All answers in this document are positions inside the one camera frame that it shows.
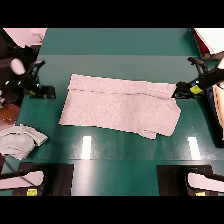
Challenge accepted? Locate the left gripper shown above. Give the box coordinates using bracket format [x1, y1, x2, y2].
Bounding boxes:
[29, 85, 57, 100]

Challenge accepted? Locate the pale pink shirt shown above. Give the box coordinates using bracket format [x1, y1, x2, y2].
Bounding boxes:
[58, 73, 183, 141]

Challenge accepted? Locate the white garment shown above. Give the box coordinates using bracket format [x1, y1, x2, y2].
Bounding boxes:
[194, 27, 224, 55]

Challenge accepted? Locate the pink garment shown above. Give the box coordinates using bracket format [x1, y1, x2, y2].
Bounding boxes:
[3, 27, 48, 49]

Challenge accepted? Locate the grey garment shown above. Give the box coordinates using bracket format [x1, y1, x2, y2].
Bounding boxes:
[0, 124, 49, 161]

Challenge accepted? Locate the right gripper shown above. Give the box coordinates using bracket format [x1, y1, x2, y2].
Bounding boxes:
[171, 80, 204, 100]

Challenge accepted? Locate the red garment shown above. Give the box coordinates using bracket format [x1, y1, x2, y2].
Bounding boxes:
[192, 29, 214, 61]

